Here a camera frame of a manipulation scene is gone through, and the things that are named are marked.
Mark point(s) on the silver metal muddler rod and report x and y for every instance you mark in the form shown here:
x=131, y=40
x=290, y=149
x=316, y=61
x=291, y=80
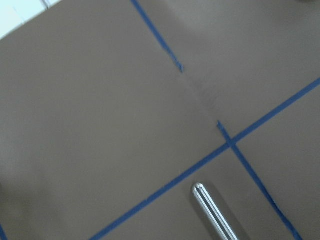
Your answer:
x=213, y=213

